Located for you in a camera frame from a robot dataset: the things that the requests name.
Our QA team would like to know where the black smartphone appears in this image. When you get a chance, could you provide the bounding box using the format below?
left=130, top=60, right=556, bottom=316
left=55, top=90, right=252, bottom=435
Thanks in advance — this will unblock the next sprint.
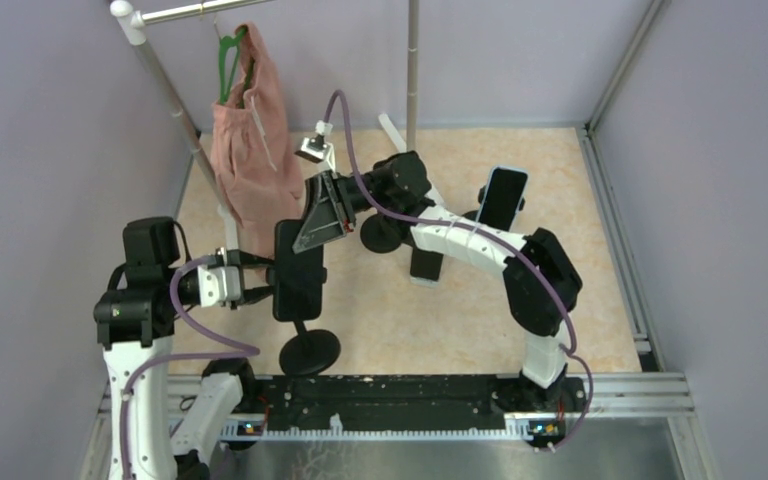
left=273, top=219, right=327, bottom=322

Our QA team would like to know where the black phone stand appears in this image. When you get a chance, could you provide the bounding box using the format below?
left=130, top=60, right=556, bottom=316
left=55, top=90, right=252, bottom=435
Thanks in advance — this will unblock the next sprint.
left=278, top=264, right=343, bottom=378
left=463, top=186, right=526, bottom=221
left=360, top=214, right=404, bottom=254

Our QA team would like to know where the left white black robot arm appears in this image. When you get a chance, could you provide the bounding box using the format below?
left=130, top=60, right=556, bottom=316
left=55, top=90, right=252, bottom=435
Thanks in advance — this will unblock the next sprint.
left=93, top=216, right=274, bottom=479

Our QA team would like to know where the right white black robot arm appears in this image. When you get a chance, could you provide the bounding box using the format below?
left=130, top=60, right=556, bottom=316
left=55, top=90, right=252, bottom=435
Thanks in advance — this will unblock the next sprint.
left=291, top=151, right=583, bottom=389

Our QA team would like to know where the blue-cased smartphone on stand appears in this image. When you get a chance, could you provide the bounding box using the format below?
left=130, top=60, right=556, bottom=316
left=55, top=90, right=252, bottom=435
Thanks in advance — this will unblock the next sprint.
left=477, top=165, right=529, bottom=231

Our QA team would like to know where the pink hanging garment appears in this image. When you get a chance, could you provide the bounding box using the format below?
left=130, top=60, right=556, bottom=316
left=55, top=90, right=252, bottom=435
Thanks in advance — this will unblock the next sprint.
left=210, top=22, right=305, bottom=258

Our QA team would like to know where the white-edged smartphone on table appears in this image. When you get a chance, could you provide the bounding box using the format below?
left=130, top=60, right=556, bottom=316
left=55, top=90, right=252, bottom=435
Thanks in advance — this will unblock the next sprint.
left=409, top=247, right=444, bottom=288

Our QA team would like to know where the metal clothes rack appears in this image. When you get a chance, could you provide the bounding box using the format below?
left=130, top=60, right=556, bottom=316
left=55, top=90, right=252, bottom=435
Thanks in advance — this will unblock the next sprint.
left=109, top=0, right=420, bottom=248

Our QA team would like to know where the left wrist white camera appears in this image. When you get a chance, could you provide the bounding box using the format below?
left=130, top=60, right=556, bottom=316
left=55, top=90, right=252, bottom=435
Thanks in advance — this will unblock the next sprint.
left=196, top=266, right=244, bottom=309

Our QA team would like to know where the wrist white camera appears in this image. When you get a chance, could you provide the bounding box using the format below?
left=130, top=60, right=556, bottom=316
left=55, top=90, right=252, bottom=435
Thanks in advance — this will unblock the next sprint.
left=295, top=120, right=336, bottom=172
left=196, top=266, right=244, bottom=309

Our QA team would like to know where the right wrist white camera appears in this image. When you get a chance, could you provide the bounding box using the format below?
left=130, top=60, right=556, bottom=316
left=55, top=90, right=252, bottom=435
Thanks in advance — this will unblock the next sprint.
left=295, top=120, right=336, bottom=172

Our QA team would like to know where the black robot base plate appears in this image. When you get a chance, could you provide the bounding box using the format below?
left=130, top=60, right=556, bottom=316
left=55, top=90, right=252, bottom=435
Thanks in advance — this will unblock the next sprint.
left=221, top=374, right=587, bottom=448

